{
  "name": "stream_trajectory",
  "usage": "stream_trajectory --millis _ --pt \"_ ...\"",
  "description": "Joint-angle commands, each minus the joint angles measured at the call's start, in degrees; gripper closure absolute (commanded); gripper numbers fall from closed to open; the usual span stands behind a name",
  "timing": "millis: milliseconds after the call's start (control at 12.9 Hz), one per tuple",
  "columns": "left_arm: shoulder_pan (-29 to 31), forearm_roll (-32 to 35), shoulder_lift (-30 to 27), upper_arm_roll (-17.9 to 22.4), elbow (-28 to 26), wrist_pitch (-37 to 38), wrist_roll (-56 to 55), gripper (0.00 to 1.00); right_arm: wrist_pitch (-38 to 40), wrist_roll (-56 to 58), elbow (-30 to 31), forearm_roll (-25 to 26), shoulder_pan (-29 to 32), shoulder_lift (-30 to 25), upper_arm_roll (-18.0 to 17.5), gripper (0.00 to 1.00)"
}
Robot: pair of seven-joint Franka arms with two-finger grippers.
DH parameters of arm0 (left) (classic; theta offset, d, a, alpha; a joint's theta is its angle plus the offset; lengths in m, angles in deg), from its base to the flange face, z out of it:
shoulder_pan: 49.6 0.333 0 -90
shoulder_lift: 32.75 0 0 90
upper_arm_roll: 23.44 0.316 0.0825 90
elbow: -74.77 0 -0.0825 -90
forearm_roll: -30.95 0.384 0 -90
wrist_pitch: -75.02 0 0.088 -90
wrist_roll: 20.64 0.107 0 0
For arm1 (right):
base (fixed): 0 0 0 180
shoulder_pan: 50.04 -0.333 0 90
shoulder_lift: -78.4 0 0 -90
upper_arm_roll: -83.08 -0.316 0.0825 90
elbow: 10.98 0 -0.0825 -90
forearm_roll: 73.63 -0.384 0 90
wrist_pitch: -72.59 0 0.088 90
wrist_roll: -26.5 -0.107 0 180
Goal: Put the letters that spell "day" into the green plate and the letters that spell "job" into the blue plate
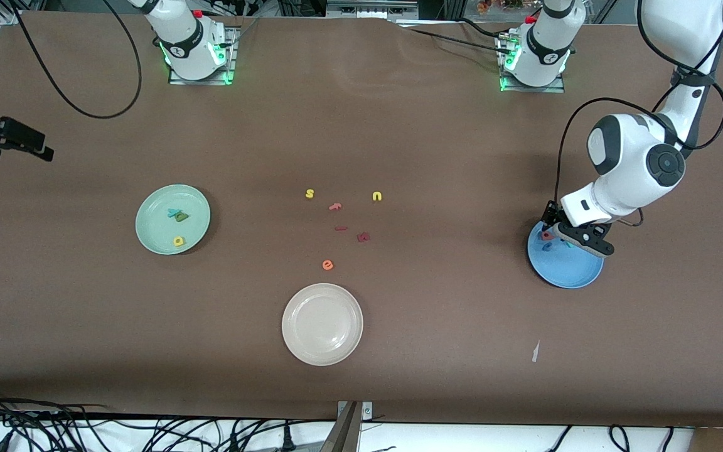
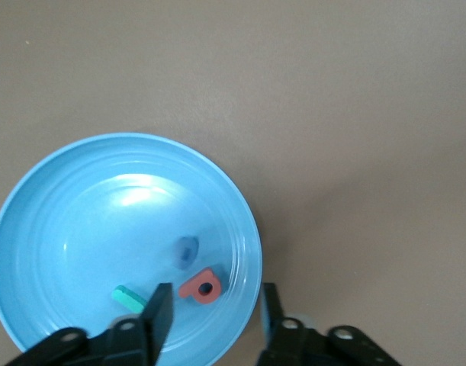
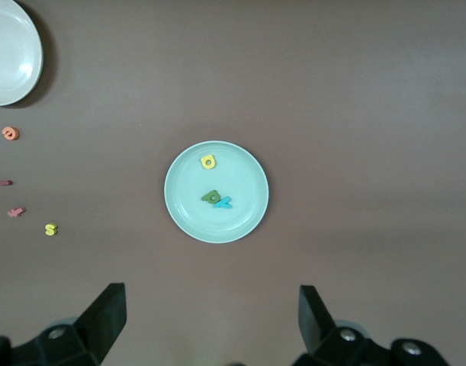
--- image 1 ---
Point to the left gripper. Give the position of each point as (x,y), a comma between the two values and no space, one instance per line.
(550,215)

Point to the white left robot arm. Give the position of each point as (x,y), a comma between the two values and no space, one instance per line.
(631,157)

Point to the blue plate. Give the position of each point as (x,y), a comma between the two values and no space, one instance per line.
(572,270)

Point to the white paper scrap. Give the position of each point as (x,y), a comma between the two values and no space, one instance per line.
(535,351)

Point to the green plate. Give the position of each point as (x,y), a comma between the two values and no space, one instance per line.
(160,232)

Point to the dark red foam letter k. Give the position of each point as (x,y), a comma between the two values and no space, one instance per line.
(363,236)

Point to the orange background objects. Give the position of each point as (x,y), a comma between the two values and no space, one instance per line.
(499,5)

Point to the beige plate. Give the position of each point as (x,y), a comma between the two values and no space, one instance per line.
(322,324)

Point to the aluminium background profile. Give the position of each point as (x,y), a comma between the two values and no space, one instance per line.
(371,7)

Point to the black power plug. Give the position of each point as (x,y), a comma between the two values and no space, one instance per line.
(286,438)

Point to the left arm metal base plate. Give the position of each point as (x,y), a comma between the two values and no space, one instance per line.
(524,88)

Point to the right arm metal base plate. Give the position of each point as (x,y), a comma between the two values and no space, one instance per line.
(231,63)

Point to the small aluminium bracket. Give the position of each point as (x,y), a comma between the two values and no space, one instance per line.
(366,411)

